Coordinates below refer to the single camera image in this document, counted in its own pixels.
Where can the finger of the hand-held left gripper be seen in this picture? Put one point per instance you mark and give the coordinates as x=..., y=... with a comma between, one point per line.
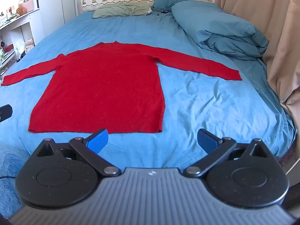
x=5, y=113

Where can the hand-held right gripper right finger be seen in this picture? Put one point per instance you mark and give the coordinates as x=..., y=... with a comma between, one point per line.
x=206, y=140

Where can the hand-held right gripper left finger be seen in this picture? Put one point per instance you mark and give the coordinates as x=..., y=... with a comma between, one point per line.
x=98, y=140

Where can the red knit sweater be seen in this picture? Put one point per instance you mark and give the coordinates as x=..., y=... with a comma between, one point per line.
x=103, y=86

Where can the blue bed sheet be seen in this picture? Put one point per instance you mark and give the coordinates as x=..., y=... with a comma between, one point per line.
x=199, y=98

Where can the red box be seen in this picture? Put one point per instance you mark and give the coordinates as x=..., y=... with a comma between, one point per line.
x=9, y=48

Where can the blue rug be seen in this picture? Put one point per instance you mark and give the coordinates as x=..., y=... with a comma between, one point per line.
x=9, y=180

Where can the beige bag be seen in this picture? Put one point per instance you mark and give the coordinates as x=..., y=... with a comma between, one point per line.
x=29, y=44

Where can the white shelf unit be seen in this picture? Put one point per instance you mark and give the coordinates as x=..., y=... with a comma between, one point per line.
x=21, y=25

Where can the orange jar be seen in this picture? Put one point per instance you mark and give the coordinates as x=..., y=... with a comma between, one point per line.
x=22, y=9

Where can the teal duvet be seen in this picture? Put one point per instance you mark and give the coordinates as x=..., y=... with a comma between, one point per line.
x=218, y=30

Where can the white wardrobe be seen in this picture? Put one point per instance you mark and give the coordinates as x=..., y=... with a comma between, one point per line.
x=56, y=2

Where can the green pillow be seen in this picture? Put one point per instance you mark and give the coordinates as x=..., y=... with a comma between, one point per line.
x=119, y=9

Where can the beige curtain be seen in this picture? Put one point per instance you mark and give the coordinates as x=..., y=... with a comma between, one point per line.
x=276, y=28

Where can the small dark object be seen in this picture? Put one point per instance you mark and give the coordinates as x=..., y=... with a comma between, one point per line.
x=164, y=11

